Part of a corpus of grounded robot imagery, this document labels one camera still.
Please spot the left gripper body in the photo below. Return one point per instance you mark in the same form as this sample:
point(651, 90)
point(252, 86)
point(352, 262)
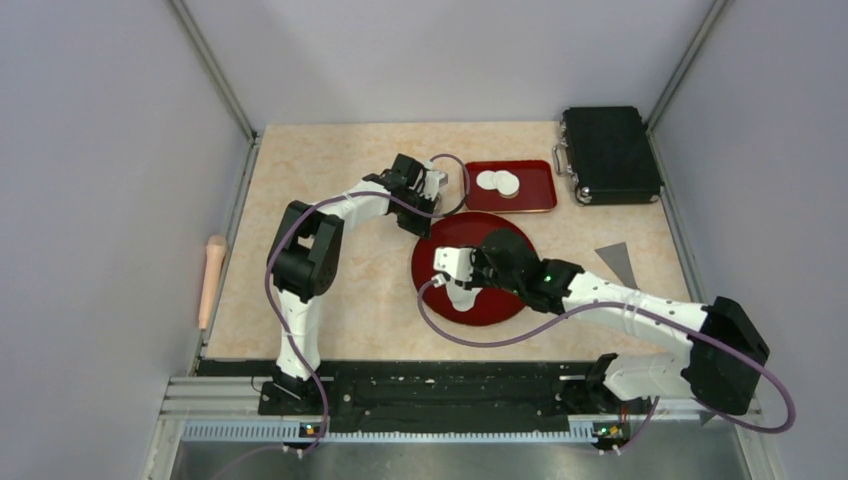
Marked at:
point(415, 212)

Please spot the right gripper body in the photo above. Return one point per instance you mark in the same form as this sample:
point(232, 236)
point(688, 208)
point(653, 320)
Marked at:
point(484, 274)

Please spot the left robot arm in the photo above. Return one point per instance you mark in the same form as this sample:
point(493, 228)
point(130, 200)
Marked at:
point(304, 258)

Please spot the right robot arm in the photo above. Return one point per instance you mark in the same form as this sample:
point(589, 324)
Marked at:
point(710, 352)

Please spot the white dough ball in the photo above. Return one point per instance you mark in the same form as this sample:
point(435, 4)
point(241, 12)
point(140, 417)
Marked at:
point(462, 297)

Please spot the rectangular red tray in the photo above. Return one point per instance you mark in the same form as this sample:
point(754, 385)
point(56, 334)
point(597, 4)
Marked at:
point(536, 194)

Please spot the left white wrapper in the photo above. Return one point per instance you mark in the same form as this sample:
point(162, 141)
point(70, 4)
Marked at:
point(487, 180)

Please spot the black case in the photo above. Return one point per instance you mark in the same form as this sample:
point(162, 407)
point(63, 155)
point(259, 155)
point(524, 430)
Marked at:
point(606, 154)

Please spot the beige wooden rolling pin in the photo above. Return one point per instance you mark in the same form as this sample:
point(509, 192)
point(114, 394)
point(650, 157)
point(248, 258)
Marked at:
point(215, 252)

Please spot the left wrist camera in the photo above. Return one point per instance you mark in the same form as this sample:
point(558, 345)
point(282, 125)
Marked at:
point(434, 181)

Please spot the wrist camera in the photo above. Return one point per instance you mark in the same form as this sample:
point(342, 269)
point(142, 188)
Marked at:
point(455, 264)
point(434, 181)

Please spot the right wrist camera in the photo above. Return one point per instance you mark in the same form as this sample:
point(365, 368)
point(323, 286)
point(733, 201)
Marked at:
point(455, 264)

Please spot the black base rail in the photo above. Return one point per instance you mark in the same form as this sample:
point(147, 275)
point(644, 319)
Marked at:
point(434, 397)

